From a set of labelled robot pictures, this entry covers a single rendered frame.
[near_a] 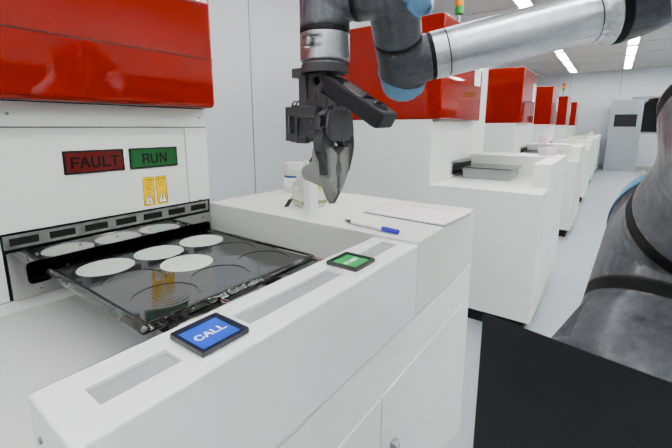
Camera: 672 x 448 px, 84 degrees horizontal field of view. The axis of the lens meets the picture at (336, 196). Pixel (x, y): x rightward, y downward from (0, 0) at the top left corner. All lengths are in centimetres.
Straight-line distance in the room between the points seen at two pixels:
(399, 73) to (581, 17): 27
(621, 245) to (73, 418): 49
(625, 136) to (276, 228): 1217
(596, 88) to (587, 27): 1286
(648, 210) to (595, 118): 1312
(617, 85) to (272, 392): 1334
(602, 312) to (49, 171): 91
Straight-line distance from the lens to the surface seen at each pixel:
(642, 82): 1357
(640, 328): 40
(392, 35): 59
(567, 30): 70
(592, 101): 1354
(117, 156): 97
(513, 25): 67
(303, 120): 58
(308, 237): 85
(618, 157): 1279
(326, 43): 57
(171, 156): 103
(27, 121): 92
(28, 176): 92
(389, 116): 54
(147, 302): 68
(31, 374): 74
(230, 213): 104
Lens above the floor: 117
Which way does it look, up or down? 10 degrees down
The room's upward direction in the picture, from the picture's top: straight up
